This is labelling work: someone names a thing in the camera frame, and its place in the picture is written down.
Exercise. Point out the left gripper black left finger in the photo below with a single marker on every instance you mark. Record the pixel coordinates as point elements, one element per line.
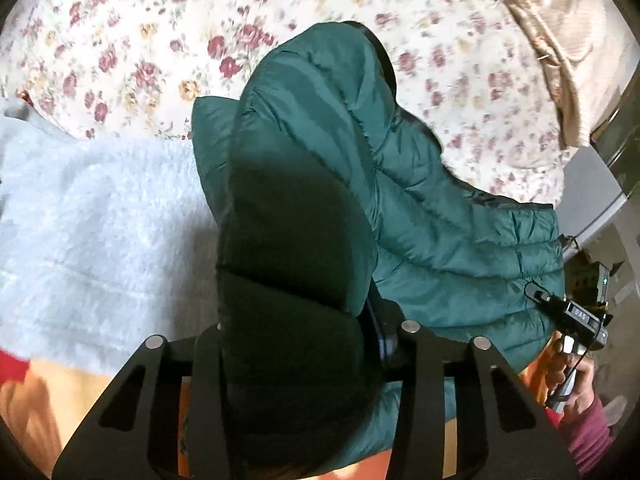
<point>132,431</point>

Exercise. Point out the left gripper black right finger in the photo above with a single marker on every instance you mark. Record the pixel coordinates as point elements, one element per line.
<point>502,432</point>

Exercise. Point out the dark green quilted jacket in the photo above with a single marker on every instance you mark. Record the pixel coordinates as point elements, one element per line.
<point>322,189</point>

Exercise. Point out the maroon sleeve forearm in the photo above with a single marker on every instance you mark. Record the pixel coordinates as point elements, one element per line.
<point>586,436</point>

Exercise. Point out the person's right hand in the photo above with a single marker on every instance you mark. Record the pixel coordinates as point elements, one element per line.
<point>582,396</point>

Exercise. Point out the orange patterned fleece blanket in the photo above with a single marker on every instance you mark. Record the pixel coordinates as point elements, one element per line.
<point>303,424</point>

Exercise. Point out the light grey sweatshirt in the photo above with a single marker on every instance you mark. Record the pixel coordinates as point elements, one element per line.
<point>103,243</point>

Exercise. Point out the white floral quilt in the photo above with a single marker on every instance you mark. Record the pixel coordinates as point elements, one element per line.
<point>134,68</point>

